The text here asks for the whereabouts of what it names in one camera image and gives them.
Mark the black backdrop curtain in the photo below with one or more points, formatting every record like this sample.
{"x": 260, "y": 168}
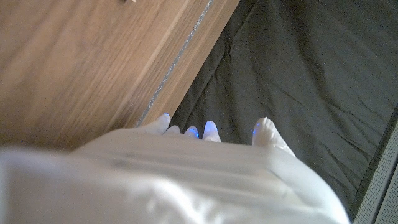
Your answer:
{"x": 295, "y": 62}

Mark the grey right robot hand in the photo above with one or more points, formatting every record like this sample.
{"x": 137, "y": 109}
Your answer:
{"x": 171, "y": 180}

